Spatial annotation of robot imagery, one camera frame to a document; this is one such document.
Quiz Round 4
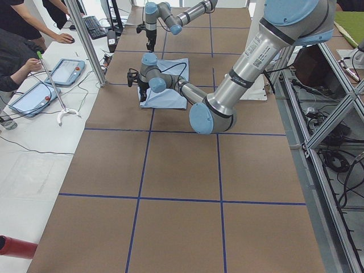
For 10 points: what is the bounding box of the black monitor stand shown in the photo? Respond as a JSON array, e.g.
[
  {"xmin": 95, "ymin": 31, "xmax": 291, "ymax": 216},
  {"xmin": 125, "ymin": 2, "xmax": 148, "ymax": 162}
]
[{"xmin": 106, "ymin": 0, "xmax": 124, "ymax": 36}]

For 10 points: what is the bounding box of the teach pendant blue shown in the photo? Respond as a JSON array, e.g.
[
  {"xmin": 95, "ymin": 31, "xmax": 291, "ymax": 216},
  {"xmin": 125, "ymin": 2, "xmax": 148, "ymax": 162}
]
[
  {"xmin": 9, "ymin": 82, "xmax": 61, "ymax": 117},
  {"xmin": 50, "ymin": 59, "xmax": 85, "ymax": 87}
]

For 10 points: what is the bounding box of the person in black far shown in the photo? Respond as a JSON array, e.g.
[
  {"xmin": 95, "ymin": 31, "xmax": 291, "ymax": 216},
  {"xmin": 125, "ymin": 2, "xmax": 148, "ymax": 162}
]
[{"xmin": 1, "ymin": 1, "xmax": 72, "ymax": 49}]

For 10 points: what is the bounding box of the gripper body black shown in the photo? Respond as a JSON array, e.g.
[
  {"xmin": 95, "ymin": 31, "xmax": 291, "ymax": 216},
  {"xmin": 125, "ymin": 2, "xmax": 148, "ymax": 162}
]
[
  {"xmin": 146, "ymin": 30, "xmax": 157, "ymax": 43},
  {"xmin": 138, "ymin": 80, "xmax": 149, "ymax": 92}
]

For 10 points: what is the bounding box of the black keyboard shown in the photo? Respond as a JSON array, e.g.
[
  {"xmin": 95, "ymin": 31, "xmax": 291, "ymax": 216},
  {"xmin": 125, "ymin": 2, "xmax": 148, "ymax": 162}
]
[{"xmin": 82, "ymin": 16, "xmax": 107, "ymax": 40}]

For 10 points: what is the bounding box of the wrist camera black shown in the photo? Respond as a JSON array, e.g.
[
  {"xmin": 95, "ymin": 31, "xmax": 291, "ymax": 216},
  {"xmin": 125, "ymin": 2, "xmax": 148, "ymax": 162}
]
[
  {"xmin": 127, "ymin": 68, "xmax": 139, "ymax": 87},
  {"xmin": 136, "ymin": 23, "xmax": 146, "ymax": 34}
]

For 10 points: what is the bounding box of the far teach pendant blue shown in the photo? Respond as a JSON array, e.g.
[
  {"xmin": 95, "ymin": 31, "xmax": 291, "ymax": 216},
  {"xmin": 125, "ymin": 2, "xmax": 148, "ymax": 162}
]
[{"xmin": 50, "ymin": 59, "xmax": 85, "ymax": 87}]

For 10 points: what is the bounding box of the black power adapter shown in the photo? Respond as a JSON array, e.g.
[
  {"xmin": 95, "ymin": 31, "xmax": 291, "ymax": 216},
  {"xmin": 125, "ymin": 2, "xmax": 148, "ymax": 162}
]
[{"xmin": 107, "ymin": 30, "xmax": 118, "ymax": 53}]

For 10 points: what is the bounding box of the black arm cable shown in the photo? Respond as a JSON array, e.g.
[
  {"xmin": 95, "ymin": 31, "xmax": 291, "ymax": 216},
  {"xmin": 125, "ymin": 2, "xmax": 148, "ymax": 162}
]
[{"xmin": 158, "ymin": 62, "xmax": 191, "ymax": 86}]

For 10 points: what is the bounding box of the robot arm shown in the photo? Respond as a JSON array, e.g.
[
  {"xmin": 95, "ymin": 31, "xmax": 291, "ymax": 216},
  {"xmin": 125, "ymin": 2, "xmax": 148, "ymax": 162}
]
[
  {"xmin": 137, "ymin": 1, "xmax": 217, "ymax": 52},
  {"xmin": 127, "ymin": 1, "xmax": 336, "ymax": 134}
]

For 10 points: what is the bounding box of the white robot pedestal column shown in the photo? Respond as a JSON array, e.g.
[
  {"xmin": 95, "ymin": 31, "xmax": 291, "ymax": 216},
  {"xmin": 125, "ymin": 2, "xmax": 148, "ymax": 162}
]
[{"xmin": 224, "ymin": 0, "xmax": 269, "ymax": 101}]

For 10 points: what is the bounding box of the reacher grabber tool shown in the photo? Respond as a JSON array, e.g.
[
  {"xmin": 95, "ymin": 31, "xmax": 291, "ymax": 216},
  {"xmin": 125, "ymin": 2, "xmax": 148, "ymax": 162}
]
[{"xmin": 36, "ymin": 51, "xmax": 81, "ymax": 127}]

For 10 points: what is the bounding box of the light blue t-shirt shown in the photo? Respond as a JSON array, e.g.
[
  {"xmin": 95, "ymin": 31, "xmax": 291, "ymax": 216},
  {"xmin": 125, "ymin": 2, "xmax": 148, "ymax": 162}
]
[{"xmin": 139, "ymin": 58, "xmax": 189, "ymax": 109}]

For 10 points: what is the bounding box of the person in black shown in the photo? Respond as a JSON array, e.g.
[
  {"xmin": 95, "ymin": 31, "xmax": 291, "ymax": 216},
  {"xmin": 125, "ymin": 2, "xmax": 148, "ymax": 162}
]
[
  {"xmin": 1, "ymin": 1, "xmax": 72, "ymax": 49},
  {"xmin": 1, "ymin": 29, "xmax": 44, "ymax": 92}
]

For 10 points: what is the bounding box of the near teach pendant blue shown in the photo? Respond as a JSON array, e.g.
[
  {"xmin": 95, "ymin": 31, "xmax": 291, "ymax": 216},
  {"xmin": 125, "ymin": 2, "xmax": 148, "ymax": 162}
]
[{"xmin": 9, "ymin": 82, "xmax": 61, "ymax": 117}]

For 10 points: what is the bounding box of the red cylinder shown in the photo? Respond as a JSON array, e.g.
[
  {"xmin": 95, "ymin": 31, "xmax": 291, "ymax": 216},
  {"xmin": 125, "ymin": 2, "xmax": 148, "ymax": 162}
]
[{"xmin": 1, "ymin": 235, "xmax": 38, "ymax": 259}]

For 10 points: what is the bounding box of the aluminium frame rack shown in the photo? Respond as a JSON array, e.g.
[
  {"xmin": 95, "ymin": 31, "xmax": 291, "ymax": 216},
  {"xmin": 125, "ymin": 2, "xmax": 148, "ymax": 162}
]
[{"xmin": 275, "ymin": 37, "xmax": 363, "ymax": 272}]

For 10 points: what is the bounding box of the person in black near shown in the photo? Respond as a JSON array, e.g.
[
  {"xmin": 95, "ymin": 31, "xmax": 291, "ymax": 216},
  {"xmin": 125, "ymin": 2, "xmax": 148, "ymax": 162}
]
[{"xmin": 1, "ymin": 29, "xmax": 44, "ymax": 92}]

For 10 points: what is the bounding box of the aluminium frame post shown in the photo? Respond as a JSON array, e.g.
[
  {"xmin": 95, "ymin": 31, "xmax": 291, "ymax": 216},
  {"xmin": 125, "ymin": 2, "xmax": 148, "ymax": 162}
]
[{"xmin": 65, "ymin": 0, "xmax": 106, "ymax": 87}]

